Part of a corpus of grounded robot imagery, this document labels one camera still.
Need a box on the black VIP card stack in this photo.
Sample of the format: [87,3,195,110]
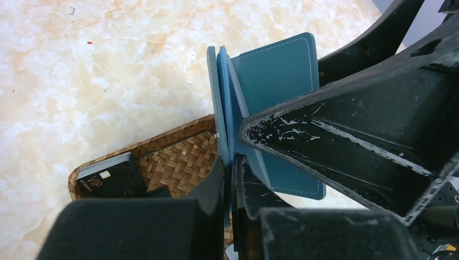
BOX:
[76,152,147,198]

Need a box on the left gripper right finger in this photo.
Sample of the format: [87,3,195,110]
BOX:
[232,153,417,259]

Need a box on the blue leather card holder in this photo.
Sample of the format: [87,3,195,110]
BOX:
[207,32,326,211]

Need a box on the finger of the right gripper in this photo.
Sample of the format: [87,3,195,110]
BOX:
[239,64,458,225]
[318,0,424,87]

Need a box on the woven wicker tray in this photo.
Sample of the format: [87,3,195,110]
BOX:
[68,114,218,200]

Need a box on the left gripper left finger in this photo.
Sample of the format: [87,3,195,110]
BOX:
[37,157,225,259]

